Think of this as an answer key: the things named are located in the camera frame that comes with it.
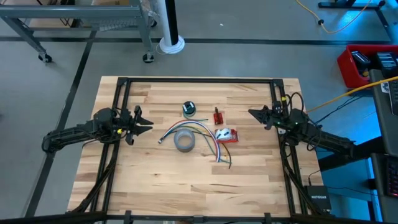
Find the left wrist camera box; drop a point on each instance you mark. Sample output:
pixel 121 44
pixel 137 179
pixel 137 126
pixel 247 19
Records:
pixel 126 115

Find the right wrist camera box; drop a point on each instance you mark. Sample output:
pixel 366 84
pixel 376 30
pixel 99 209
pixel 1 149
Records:
pixel 277 108

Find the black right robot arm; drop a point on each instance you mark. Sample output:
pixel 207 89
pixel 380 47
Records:
pixel 323 137

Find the dark duct tape roll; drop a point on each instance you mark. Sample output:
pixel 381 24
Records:
pixel 178 146

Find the white pillar with black stripe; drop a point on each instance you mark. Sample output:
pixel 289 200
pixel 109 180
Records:
pixel 161 25

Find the black keyboard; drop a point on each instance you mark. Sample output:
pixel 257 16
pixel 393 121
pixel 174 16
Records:
pixel 392 179

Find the grey metal wheeled workbench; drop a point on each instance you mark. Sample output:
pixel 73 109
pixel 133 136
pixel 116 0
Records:
pixel 62 12

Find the black Netgear network switch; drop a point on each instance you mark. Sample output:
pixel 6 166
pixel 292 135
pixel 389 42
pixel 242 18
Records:
pixel 317 199

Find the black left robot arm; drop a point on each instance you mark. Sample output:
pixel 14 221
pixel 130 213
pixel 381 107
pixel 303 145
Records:
pixel 77 132

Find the grey desk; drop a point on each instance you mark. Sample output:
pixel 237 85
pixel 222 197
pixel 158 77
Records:
pixel 381 109

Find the red bit holder block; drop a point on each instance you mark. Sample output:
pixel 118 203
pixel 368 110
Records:
pixel 220 119

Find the red plastic bin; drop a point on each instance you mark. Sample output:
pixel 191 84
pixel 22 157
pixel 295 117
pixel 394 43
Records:
pixel 346 71

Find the red tape dispenser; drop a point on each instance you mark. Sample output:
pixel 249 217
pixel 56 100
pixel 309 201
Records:
pixel 233 137

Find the black stand base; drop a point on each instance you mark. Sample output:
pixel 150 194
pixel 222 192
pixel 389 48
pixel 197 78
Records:
pixel 348 4

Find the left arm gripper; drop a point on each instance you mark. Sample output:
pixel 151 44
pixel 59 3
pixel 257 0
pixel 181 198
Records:
pixel 130 130

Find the black labelled device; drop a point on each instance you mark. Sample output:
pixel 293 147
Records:
pixel 387 62
pixel 360 59

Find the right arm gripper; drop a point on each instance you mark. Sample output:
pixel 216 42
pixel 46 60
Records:
pixel 286 119

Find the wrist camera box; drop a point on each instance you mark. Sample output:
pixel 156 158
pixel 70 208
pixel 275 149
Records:
pixel 277 108
pixel 126 115

